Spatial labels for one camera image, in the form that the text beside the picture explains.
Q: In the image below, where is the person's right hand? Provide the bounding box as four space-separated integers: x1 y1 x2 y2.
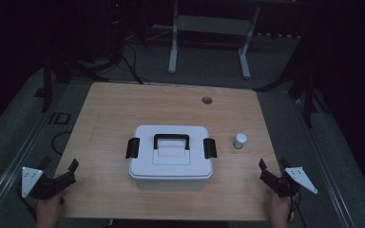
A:
269 193 296 228

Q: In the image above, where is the black cable behind table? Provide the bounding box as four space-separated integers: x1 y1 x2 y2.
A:
120 42 150 86

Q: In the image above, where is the white metal stand frame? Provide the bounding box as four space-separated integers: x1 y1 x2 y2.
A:
167 0 261 80

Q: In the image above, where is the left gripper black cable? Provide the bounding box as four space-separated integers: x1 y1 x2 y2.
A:
19 189 40 221

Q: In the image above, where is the person's left hand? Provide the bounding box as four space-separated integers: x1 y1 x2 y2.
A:
37 193 65 228

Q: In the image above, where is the white plastic storage box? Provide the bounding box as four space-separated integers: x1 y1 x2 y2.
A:
129 172 214 192

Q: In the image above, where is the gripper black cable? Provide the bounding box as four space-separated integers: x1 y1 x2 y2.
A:
288 189 308 228
19 189 40 221

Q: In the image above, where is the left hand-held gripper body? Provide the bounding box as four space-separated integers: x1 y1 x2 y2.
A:
21 166 77 200

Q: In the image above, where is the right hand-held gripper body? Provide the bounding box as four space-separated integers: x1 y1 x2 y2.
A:
259 166 318 198

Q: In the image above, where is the black box latch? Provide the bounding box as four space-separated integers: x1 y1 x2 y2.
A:
202 137 218 160
125 137 141 160

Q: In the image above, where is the black lid handle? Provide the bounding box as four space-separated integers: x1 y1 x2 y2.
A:
153 133 191 151

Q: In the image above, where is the small white-capped bottle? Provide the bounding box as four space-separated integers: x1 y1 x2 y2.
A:
232 132 248 150

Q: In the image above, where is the black floor cable loop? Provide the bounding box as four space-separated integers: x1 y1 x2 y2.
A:
50 130 74 156

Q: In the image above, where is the black tripod stand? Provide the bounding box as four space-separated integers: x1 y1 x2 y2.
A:
41 44 110 113
255 37 326 129

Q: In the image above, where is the metal floor rail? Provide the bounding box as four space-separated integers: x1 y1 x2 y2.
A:
0 101 65 228
293 98 357 228

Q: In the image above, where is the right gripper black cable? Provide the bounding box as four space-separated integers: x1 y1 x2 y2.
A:
288 189 308 228

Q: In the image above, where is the black square floor frame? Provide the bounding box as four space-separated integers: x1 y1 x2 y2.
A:
48 111 72 125

